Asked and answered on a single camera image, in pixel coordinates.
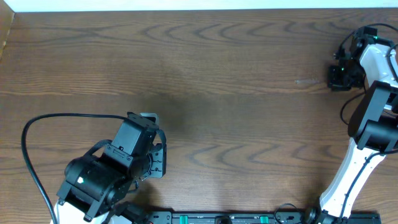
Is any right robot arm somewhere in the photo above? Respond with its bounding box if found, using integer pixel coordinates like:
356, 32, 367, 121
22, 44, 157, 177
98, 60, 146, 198
301, 23, 397, 223

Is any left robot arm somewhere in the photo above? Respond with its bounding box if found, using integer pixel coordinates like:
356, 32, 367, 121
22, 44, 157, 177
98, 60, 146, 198
53, 112, 167, 223

